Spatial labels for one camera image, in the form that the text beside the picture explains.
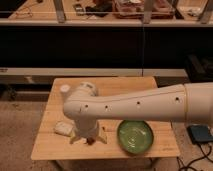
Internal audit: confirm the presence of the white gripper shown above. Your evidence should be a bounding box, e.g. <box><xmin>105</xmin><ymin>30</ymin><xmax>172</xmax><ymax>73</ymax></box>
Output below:
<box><xmin>70</xmin><ymin>118</ymin><xmax>107</xmax><ymax>144</ymax></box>

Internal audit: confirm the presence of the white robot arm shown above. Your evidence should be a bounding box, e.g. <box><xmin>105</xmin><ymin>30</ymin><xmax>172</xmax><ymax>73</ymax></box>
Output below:
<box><xmin>60</xmin><ymin>82</ymin><xmax>213</xmax><ymax>142</ymax></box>

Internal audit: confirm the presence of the black cable on floor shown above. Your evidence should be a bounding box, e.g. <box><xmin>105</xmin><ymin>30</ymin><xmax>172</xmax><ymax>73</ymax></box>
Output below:
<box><xmin>176</xmin><ymin>142</ymin><xmax>213</xmax><ymax>171</ymax></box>

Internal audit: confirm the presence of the white plastic cup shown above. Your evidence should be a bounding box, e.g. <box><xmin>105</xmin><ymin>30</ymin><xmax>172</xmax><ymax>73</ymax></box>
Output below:
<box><xmin>60</xmin><ymin>84</ymin><xmax>71</xmax><ymax>100</ymax></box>

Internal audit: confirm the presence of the red pepper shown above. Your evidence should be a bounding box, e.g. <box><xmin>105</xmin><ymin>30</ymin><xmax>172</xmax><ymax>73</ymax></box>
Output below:
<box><xmin>86</xmin><ymin>138</ymin><xmax>95</xmax><ymax>145</ymax></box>

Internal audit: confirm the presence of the wooden table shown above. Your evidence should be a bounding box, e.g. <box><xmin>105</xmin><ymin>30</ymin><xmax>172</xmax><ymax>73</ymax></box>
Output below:
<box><xmin>30</xmin><ymin>76</ymin><xmax>181</xmax><ymax>162</ymax></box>

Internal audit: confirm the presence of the black device on shelf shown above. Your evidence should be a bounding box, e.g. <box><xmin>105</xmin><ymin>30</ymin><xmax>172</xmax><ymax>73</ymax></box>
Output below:
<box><xmin>73</xmin><ymin>4</ymin><xmax>85</xmax><ymax>16</ymax></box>

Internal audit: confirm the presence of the blue box on floor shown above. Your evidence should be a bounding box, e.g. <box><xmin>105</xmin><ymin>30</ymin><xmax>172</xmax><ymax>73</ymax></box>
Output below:
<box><xmin>187</xmin><ymin>125</ymin><xmax>213</xmax><ymax>144</ymax></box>

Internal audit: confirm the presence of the clear tray on shelf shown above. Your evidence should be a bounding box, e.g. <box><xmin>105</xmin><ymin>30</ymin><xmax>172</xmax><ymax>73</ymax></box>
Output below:
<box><xmin>112</xmin><ymin>0</ymin><xmax>174</xmax><ymax>19</ymax></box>

